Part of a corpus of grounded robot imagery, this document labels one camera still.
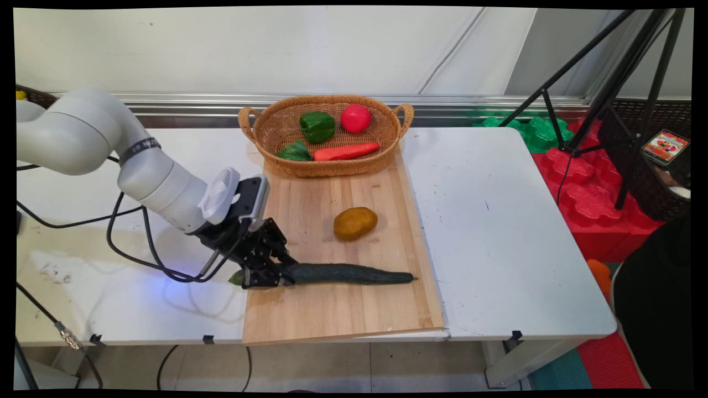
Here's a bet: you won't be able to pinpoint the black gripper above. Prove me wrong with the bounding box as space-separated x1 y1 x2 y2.
195 217 298 290

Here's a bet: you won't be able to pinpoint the dark green toy cucumber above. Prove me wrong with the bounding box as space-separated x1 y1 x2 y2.
228 262 418 287

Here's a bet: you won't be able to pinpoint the white round fan housing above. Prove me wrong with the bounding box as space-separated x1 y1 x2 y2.
198 167 241 224

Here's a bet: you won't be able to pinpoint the wooden cutting board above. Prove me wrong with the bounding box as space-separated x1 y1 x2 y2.
242 145 445 346

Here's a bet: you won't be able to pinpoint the brown toy potato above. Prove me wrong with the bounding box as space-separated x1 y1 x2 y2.
333 207 378 242

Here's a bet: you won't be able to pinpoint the green toy leafy vegetable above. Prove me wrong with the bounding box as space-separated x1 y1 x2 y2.
276 140 314 162

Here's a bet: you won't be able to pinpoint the light woven wicker basket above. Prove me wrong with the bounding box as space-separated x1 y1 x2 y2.
238 95 414 178

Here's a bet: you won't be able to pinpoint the orange toy carrot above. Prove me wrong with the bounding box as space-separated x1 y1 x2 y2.
313 142 381 162

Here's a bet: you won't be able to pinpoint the green toy bell pepper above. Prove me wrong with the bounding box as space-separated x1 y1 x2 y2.
299 111 336 144

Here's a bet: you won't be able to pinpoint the red toy tomato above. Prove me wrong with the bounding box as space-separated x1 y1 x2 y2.
340 103 372 134

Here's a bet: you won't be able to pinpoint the white table leg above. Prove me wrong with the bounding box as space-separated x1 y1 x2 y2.
481 338 587 389

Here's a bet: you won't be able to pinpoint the small dark wicker basket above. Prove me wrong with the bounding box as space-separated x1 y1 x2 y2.
15 84 59 109

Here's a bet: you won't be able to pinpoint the teal floor mat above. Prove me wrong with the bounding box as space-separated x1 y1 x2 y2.
528 348 592 390

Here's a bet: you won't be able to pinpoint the red foam blocks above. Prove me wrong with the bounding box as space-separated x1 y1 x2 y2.
531 119 664 263

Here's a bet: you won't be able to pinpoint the orange round object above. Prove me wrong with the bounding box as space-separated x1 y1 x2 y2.
586 259 612 302

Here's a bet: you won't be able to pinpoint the red floor mat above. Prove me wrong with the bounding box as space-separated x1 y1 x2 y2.
575 332 645 389

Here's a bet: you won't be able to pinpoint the black tripod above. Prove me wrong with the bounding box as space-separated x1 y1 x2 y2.
498 8 686 211

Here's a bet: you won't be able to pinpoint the dark brown wicker basket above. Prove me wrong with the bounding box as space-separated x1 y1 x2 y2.
597 98 692 222

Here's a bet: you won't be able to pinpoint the black fabric object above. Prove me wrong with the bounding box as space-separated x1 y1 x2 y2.
613 216 693 387

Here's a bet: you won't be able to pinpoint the colourful printed box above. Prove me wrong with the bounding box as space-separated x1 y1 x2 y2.
642 129 691 166

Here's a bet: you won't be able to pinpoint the black silver wrist camera box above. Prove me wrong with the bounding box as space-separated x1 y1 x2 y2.
235 174 272 232

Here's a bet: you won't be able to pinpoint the black cable under table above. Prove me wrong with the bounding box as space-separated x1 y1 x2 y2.
157 345 253 392

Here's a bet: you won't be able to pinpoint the black looping gripper cable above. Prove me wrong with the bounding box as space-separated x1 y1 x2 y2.
106 191 245 284

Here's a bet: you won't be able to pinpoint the aluminium wall rail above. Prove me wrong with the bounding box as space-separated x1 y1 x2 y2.
50 91 590 129

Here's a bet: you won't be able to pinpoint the black cable along table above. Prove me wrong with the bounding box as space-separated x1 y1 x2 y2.
15 200 144 229

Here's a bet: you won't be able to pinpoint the black cable with metal connector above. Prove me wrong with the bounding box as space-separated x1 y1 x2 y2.
15 282 104 389

